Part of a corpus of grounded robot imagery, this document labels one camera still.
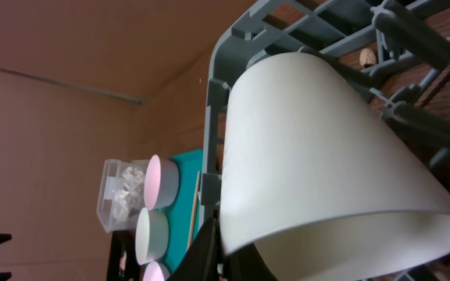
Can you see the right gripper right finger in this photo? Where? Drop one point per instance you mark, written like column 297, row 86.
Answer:
column 246, row 264

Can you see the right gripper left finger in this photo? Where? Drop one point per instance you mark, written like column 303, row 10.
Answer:
column 201, row 260

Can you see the pink plate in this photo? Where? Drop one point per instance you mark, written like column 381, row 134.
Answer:
column 156, row 271

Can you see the white bowl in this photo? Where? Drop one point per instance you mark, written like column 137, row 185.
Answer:
column 152, row 236

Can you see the rice and peanut scraps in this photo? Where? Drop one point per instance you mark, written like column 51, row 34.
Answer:
column 123, row 261

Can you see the wooden chopstick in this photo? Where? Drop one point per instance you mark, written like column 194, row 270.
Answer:
column 193, row 211

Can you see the pink bowl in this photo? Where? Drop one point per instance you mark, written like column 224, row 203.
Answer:
column 161, row 183

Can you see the white napkin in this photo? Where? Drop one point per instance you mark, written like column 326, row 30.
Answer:
column 128, row 198

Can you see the white plastic cup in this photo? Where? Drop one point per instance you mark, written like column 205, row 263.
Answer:
column 318, row 184

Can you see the black waste tray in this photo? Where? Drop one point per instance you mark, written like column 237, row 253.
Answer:
column 122, row 240

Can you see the grey dishwasher rack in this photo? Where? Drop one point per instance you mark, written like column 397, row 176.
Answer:
column 382, row 49

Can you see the teal plastic tray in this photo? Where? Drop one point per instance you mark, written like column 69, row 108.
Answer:
column 179, row 213

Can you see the clear plastic bin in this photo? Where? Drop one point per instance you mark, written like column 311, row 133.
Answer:
column 111, row 173

